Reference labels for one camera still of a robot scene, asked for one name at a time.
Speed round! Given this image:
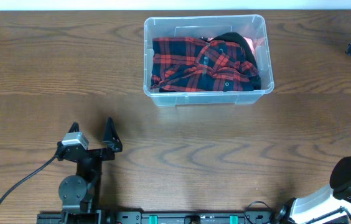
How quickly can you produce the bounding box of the red navy plaid shirt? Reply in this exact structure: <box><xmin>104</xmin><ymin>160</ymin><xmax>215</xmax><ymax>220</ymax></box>
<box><xmin>150</xmin><ymin>37</ymin><xmax>259</xmax><ymax>92</ymax></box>

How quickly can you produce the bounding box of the pink printed t-shirt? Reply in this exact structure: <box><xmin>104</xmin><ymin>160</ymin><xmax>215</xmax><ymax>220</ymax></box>
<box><xmin>207</xmin><ymin>36</ymin><xmax>255</xmax><ymax>53</ymax></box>

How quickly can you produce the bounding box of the black garment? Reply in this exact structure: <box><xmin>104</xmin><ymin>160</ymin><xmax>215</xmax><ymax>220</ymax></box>
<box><xmin>212</xmin><ymin>32</ymin><xmax>261</xmax><ymax>90</ymax></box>

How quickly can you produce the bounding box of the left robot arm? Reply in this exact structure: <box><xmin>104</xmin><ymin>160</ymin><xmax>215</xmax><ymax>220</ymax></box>
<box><xmin>55</xmin><ymin>118</ymin><xmax>123</xmax><ymax>223</ymax></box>

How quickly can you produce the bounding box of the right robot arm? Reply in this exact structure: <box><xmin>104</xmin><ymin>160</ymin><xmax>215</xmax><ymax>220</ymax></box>
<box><xmin>273</xmin><ymin>156</ymin><xmax>351</xmax><ymax>223</ymax></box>

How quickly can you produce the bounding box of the clear plastic storage bin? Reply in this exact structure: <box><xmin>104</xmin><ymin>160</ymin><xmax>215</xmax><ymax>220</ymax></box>
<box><xmin>143</xmin><ymin>14</ymin><xmax>274</xmax><ymax>107</ymax></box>

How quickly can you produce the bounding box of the left black cable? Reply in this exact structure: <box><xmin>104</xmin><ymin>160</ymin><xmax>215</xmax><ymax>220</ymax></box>
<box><xmin>0</xmin><ymin>155</ymin><xmax>59</xmax><ymax>224</ymax></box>

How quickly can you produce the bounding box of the black cable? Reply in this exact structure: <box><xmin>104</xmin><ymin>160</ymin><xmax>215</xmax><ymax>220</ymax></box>
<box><xmin>243</xmin><ymin>200</ymin><xmax>351</xmax><ymax>224</ymax></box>
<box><xmin>0</xmin><ymin>155</ymin><xmax>59</xmax><ymax>224</ymax></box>

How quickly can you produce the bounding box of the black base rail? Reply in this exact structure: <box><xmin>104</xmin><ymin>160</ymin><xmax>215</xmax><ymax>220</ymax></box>
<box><xmin>36</xmin><ymin>210</ymin><xmax>281</xmax><ymax>224</ymax></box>

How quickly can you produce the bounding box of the right black cable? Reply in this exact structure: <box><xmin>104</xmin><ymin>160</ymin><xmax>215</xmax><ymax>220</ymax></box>
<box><xmin>243</xmin><ymin>200</ymin><xmax>351</xmax><ymax>224</ymax></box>

